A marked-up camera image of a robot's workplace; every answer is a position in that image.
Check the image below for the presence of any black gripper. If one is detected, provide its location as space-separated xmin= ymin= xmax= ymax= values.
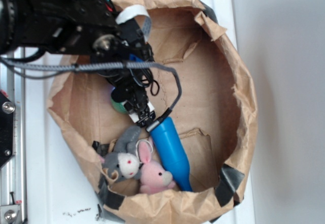
xmin=90 ymin=20 xmax=154 ymax=112

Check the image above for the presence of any green textured ball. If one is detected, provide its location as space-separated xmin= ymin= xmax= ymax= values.
xmin=110 ymin=87 xmax=127 ymax=114

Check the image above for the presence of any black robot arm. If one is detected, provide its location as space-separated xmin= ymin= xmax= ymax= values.
xmin=1 ymin=0 xmax=153 ymax=116

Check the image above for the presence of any blue plastic bottle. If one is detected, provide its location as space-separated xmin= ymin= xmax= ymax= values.
xmin=150 ymin=117 xmax=192 ymax=191

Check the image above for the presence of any grey plush bunny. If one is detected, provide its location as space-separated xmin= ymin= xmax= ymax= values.
xmin=99 ymin=125 xmax=141 ymax=182

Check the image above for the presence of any brown paper bag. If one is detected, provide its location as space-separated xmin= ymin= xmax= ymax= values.
xmin=47 ymin=0 xmax=259 ymax=224

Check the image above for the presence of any black octagonal mounting plate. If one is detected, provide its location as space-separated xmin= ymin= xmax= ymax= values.
xmin=0 ymin=89 xmax=15 ymax=169

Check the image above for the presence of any pink plush bunny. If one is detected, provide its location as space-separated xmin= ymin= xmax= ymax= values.
xmin=138 ymin=138 xmax=176 ymax=194

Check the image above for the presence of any white flat ribbon cable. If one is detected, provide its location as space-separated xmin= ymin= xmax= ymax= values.
xmin=115 ymin=4 xmax=153 ymax=43

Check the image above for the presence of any grey braided camera cable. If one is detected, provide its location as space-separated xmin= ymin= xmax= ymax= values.
xmin=0 ymin=57 xmax=183 ymax=133

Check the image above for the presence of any aluminium extrusion frame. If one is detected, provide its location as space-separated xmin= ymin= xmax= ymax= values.
xmin=1 ymin=64 xmax=28 ymax=223

